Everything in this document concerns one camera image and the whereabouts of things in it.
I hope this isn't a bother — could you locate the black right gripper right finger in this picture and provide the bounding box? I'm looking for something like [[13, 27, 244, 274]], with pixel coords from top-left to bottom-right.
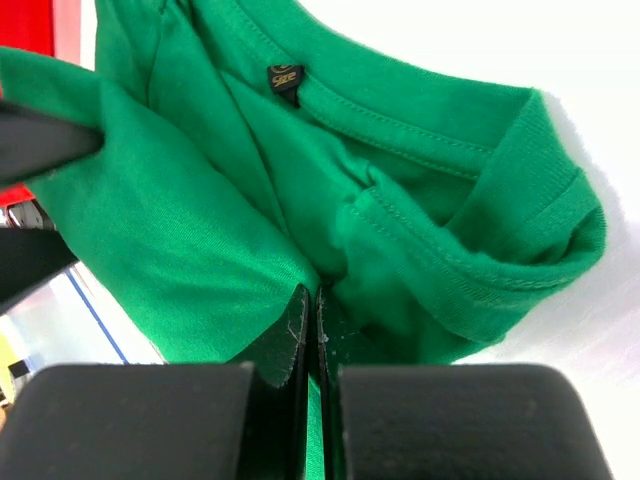
[[314, 286, 611, 479]]

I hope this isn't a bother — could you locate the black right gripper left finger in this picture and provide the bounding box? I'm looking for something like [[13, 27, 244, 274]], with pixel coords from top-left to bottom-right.
[[1, 286, 310, 479]]

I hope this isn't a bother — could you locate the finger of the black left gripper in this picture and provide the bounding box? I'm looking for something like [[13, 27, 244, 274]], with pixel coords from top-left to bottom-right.
[[0, 228, 78, 314], [1, 100, 104, 185]]

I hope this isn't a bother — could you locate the green t shirt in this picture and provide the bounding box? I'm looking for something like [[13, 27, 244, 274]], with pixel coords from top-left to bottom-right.
[[1, 1, 607, 479]]

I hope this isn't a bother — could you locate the red plastic bin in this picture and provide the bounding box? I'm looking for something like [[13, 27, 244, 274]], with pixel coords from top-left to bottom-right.
[[0, 0, 81, 209]]

